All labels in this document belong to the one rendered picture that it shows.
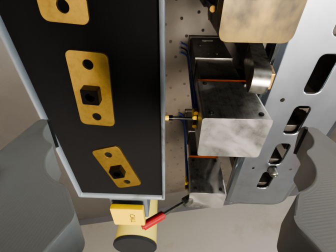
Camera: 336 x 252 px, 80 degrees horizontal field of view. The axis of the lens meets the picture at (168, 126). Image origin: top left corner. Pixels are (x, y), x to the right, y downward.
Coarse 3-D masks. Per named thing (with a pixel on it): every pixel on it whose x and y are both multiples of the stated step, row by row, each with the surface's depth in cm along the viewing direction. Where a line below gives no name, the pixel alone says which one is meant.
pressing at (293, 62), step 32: (320, 0) 29; (320, 32) 31; (288, 64) 34; (288, 96) 38; (320, 96) 38; (320, 128) 43; (256, 160) 50; (288, 160) 50; (256, 192) 59; (288, 192) 59
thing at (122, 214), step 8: (112, 208) 36; (120, 208) 36; (128, 208) 36; (136, 208) 36; (112, 216) 37; (120, 216) 37; (128, 216) 37; (136, 216) 37; (144, 216) 38; (128, 224) 39; (136, 224) 39; (144, 224) 39
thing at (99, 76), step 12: (72, 60) 18; (96, 60) 18; (108, 60) 18; (72, 72) 19; (84, 72) 19; (96, 72) 19; (108, 72) 19; (72, 84) 20; (84, 84) 20; (96, 84) 20; (108, 84) 20; (84, 96) 20; (96, 96) 20; (108, 96) 21; (84, 108) 22; (96, 108) 22; (108, 108) 22; (84, 120) 23; (96, 120) 23; (108, 120) 23
